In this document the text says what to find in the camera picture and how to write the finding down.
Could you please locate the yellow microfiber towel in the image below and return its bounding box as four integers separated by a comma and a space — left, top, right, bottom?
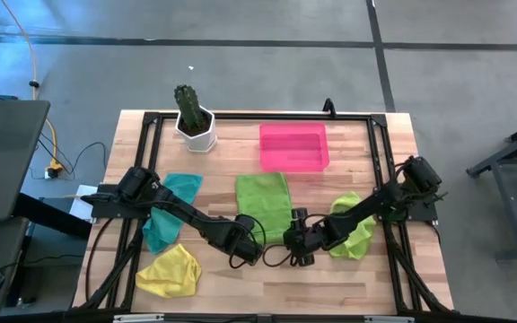
135, 243, 203, 300

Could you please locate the silver metal bracket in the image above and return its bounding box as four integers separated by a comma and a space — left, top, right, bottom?
112, 313, 165, 323
364, 315, 416, 323

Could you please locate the thin black floor cable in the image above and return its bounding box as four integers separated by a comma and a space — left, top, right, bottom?
38, 134, 110, 180

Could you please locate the dark grey side desk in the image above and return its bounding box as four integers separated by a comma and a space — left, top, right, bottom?
0, 99, 52, 224

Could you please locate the yellow extension cord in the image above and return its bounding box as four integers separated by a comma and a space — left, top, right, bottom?
0, 0, 66, 179

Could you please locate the white paper sheet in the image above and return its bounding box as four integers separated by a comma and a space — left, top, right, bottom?
68, 184, 101, 224

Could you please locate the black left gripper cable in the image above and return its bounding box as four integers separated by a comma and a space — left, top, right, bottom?
239, 214, 267, 247

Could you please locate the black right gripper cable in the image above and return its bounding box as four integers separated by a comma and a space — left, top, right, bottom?
261, 244, 294, 269

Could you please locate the green cactus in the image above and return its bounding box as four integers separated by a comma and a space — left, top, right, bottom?
172, 83, 206, 132

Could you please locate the teal microfiber towel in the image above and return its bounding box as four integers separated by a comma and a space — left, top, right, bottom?
141, 173, 205, 256

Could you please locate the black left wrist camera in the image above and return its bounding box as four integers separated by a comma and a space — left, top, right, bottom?
234, 214, 254, 231

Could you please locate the black desk beam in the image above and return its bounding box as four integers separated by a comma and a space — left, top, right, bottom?
13, 192, 93, 240

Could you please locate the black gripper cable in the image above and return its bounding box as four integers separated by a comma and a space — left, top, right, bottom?
239, 214, 267, 247
261, 244, 294, 269

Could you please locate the lime green microfiber towel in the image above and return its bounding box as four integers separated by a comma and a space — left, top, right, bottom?
329, 191, 377, 260

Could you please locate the black aluminium table frame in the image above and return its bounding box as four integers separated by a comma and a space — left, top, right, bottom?
72, 110, 455, 315

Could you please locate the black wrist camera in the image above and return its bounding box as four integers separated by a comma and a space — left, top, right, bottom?
291, 206, 310, 224
234, 214, 254, 231

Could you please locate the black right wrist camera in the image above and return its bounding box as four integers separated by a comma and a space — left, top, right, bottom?
291, 206, 310, 224

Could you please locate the pink translucent plastic basket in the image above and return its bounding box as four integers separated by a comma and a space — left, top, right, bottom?
258, 122, 331, 174

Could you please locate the white hexagonal plant pot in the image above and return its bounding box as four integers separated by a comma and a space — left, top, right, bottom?
174, 105, 219, 154

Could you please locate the black metal stand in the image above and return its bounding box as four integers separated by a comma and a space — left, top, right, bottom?
467, 114, 517, 262

